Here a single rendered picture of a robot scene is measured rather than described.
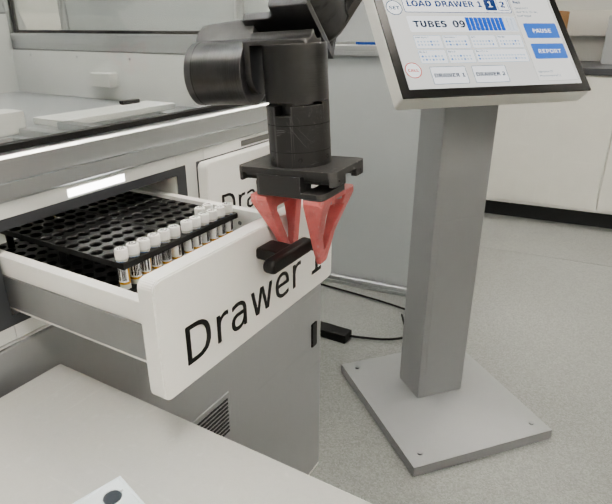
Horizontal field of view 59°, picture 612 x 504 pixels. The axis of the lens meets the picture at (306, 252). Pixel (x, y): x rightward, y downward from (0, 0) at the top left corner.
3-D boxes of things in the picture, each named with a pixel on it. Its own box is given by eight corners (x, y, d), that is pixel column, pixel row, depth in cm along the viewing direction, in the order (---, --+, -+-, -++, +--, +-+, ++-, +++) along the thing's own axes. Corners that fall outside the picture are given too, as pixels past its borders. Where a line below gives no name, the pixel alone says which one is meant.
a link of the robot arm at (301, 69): (313, 28, 43) (335, 28, 48) (236, 33, 45) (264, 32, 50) (317, 117, 45) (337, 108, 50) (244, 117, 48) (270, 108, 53)
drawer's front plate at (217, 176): (310, 190, 102) (310, 131, 98) (211, 237, 79) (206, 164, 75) (302, 188, 103) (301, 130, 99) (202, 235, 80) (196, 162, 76)
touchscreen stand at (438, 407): (550, 438, 157) (632, 68, 117) (413, 476, 143) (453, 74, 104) (453, 348, 200) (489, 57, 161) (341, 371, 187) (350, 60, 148)
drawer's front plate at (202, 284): (331, 275, 67) (333, 190, 63) (166, 404, 44) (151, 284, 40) (319, 272, 68) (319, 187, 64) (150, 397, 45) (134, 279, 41)
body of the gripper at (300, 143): (275, 169, 56) (269, 96, 53) (365, 176, 51) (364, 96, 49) (238, 184, 51) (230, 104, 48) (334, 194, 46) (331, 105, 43)
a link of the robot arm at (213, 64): (314, -61, 44) (342, 7, 52) (193, -46, 48) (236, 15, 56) (290, 70, 42) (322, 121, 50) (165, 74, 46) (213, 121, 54)
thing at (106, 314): (312, 265, 66) (312, 218, 64) (162, 372, 46) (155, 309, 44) (92, 213, 85) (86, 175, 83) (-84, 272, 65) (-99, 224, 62)
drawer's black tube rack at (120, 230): (240, 261, 67) (237, 212, 64) (131, 324, 53) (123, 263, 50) (115, 230, 77) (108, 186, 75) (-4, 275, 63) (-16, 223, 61)
